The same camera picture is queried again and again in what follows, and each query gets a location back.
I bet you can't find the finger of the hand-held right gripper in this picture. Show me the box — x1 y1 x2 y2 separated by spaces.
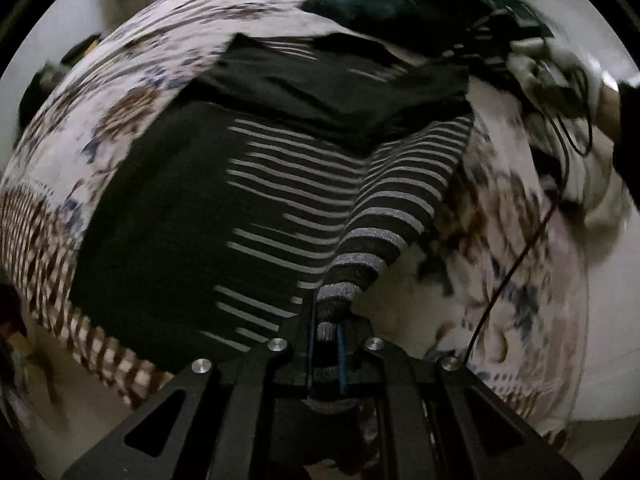
467 6 553 50

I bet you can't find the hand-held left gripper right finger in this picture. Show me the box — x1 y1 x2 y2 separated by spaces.
336 317 584 480

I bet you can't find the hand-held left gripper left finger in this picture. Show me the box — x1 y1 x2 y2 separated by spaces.
62 304 318 480

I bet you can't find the black grey striped sweater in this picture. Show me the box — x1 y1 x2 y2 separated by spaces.
69 31 476 413

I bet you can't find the person's right forearm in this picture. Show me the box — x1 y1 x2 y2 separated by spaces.
597 76 640 201

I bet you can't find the person's right hand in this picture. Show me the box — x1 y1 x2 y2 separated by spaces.
506 37 603 116

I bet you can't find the white cloth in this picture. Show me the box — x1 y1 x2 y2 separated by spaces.
570 125 636 256

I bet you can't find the floral patterned bed sheet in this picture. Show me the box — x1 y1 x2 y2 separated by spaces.
0 0 591 441

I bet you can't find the dark object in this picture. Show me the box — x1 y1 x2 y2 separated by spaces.
15 62 68 136

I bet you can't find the black cable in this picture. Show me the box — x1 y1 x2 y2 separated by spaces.
462 67 595 365

